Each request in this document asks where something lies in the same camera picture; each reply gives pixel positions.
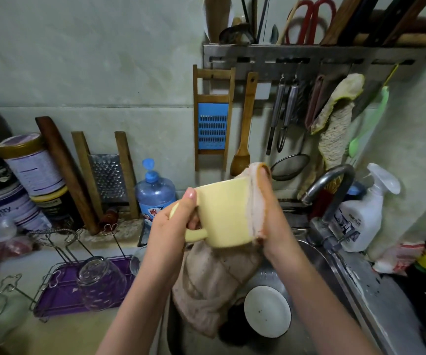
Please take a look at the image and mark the light wooden handle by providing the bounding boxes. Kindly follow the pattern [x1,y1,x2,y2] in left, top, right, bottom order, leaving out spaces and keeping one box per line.
[355,32,426,49]

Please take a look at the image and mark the red handled scissors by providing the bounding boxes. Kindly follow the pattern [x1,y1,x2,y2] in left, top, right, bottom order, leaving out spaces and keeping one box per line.
[283,0,337,46]

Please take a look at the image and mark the person's right hand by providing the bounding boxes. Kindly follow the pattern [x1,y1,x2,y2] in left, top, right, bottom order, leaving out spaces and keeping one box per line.
[253,165,304,267]

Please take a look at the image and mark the beige dish cloth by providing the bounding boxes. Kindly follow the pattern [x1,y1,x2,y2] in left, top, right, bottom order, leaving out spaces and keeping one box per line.
[171,162,275,337]

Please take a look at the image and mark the wooden framed metal grater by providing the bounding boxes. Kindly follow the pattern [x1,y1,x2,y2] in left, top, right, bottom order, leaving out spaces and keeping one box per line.
[71,131,140,222]

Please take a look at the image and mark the plastic bag with red contents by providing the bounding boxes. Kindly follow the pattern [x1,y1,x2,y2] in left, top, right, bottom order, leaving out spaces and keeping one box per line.
[0,218,36,263]

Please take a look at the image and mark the white spray bottle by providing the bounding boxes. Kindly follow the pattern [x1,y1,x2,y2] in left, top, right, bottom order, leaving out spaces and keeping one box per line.
[337,162,402,253]

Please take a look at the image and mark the metal faucet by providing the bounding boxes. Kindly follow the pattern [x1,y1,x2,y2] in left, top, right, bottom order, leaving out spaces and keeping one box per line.
[300,164,356,252]

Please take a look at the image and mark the metal wire cup rack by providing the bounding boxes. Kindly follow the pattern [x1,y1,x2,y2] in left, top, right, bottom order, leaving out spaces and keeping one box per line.
[0,225,139,345]

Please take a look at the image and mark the brown handled knife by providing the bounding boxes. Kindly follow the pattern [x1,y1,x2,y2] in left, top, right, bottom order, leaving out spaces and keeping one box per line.
[320,0,365,46]
[385,0,426,47]

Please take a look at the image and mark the bundle of dark chopsticks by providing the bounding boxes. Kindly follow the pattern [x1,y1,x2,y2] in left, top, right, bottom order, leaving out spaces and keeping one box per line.
[240,0,271,44]

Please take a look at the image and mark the stack of labelled tin cans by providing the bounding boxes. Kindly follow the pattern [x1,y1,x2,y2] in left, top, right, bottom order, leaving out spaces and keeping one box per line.
[0,133,73,237]

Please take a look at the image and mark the stainless steel sink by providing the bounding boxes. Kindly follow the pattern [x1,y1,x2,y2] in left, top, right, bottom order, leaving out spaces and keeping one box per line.
[157,211,421,355]

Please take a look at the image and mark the person's right forearm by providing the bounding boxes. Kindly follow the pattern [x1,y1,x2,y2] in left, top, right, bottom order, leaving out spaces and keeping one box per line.
[272,251,380,355]

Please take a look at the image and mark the person's left forearm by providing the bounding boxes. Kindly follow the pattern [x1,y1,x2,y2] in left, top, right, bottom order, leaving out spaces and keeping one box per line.
[95,266,192,355]

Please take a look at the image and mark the mesh strainer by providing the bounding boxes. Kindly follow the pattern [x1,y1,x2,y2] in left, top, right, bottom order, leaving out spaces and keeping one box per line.
[271,73,325,182]

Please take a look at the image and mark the small blue water bottle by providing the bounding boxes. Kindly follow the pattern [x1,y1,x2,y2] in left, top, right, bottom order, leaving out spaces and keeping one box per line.
[136,159,178,222]

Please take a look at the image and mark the person's left hand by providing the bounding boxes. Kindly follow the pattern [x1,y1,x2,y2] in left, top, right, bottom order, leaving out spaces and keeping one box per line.
[145,187,199,284]

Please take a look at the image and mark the metal peeler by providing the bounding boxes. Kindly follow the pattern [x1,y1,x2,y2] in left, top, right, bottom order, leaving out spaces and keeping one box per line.
[277,76,301,154]
[265,76,288,157]

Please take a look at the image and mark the wooden spatula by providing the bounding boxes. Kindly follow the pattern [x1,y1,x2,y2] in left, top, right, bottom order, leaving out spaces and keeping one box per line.
[229,71,260,178]

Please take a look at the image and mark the bamboo skewer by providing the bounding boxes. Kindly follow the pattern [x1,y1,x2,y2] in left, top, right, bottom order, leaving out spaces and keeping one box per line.
[278,0,304,45]

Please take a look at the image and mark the dark metal ladle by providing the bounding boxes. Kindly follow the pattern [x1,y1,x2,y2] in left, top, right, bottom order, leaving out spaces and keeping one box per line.
[219,24,257,46]

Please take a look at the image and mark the red container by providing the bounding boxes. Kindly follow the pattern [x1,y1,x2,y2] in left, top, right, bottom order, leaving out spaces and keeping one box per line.
[311,190,332,219]

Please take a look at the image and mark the black handled knife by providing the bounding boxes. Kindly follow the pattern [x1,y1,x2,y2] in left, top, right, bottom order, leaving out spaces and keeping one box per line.
[364,0,414,47]
[339,0,382,46]

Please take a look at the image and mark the blue capped bottle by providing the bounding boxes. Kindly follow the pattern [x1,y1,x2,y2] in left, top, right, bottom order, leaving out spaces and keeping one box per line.
[346,181,368,200]

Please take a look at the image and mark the pink and white plastic bag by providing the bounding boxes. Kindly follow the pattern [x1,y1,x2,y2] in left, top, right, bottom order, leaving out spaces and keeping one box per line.
[372,242,426,276]

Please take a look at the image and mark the wall mounted metal utensil rack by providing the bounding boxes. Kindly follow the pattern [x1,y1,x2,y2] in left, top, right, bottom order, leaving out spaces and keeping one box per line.
[203,42,426,82]

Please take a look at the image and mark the white plate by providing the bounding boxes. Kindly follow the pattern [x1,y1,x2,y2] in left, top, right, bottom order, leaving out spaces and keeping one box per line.
[243,284,293,339]

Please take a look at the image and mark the wooden rolling pin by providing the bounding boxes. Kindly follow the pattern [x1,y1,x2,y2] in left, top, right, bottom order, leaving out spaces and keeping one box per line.
[35,116,102,235]

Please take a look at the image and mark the yellow mug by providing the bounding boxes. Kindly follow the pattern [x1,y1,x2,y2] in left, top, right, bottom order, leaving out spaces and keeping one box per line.
[170,176,262,250]

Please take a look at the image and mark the purple plastic tray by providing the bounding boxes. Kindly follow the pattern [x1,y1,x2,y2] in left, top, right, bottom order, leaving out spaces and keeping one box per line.
[34,255,136,319]

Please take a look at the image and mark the wooden slicer with blue blade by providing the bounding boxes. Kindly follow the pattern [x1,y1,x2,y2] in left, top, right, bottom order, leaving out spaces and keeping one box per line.
[192,65,237,173]

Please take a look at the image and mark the wooden scoop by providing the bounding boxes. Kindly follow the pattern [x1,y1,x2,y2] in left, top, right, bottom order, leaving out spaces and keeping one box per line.
[204,0,232,43]

